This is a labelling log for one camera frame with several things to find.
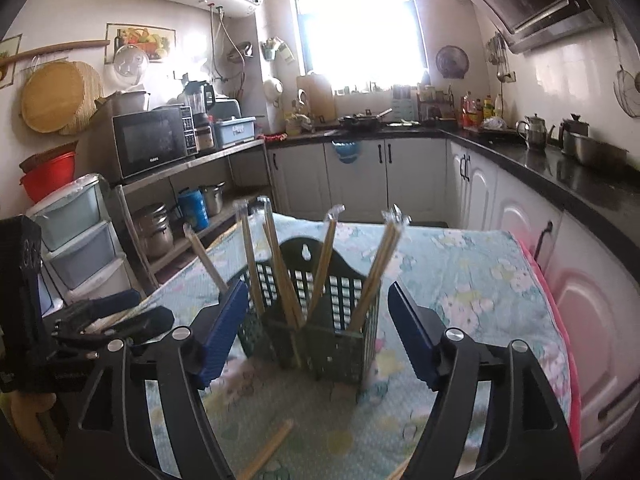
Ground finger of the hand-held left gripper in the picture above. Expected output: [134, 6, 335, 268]
[55, 289, 143, 328]
[52, 307, 176, 350]

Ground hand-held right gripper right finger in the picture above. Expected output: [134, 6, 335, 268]
[387, 281, 583, 480]

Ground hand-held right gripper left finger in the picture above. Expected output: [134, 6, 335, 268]
[55, 279, 250, 480]

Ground green plastic utensil basket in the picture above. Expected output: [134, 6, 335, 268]
[237, 236, 383, 385]

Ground hanging kitchen utensils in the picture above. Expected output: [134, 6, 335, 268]
[485, 30, 516, 83]

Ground person's left hand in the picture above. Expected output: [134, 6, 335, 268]
[9, 392, 58, 463]

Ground plastic drawer unit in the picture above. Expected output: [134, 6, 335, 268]
[27, 174, 132, 306]

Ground red plastic basin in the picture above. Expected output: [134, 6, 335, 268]
[20, 151, 80, 203]

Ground blue lidded container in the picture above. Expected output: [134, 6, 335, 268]
[177, 188, 210, 231]

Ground small steel pot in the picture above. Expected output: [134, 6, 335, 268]
[200, 182, 227, 217]

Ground pink cloth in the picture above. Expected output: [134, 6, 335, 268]
[515, 237, 583, 456]

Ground white kitchen cabinets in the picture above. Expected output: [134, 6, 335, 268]
[265, 137, 640, 461]

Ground black microwave oven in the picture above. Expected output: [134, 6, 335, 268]
[111, 106, 197, 181]

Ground metal shelf rack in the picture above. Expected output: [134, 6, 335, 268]
[112, 140, 273, 286]

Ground blue hanging basket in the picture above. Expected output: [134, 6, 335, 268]
[331, 141, 362, 165]

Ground round bamboo tray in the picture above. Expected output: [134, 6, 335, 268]
[20, 60, 103, 136]

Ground light blue storage box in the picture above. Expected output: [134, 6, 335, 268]
[212, 115, 257, 151]

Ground black blender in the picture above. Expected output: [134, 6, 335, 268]
[181, 79, 217, 155]

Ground black frying pan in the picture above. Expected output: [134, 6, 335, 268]
[339, 108, 393, 128]

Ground black kitchen countertop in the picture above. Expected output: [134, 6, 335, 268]
[260, 125, 640, 261]

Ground spice rack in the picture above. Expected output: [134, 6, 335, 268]
[417, 85, 458, 123]

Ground long wooden rolling pin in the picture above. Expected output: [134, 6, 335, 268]
[0, 39, 111, 68]

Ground white round fan cover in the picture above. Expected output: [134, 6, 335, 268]
[112, 44, 150, 81]

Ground large oil jug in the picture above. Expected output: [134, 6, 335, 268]
[296, 72, 337, 123]

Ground steel basin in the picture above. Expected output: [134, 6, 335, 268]
[567, 132, 630, 168]

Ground dark lidded steel kettle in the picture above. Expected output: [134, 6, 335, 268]
[557, 114, 591, 156]

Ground green hanging basket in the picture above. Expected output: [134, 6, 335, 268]
[261, 37, 296, 63]

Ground kitchen window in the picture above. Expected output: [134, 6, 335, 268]
[290, 0, 431, 93]

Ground black range hood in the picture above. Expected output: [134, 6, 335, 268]
[450, 0, 608, 56]

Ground fruit wall picture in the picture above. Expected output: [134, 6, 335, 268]
[105, 22, 177, 65]

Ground round wall plate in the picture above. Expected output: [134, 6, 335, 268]
[436, 45, 471, 80]

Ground hanging wire strainer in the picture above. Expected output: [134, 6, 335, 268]
[612, 10, 640, 118]

